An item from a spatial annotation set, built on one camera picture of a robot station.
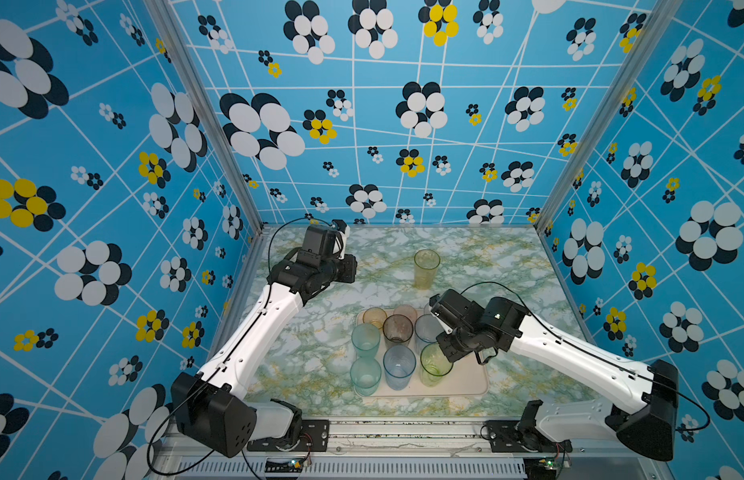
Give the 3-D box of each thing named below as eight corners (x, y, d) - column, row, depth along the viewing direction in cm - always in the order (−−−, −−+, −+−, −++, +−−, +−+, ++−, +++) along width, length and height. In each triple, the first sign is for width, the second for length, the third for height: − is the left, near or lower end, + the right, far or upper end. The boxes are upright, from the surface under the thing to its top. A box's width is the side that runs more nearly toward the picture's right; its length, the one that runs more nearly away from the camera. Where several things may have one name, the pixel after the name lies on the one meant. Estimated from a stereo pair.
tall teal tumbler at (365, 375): (352, 396, 82) (349, 386, 74) (354, 368, 86) (351, 356, 79) (381, 396, 82) (381, 386, 74) (381, 368, 86) (381, 356, 79)
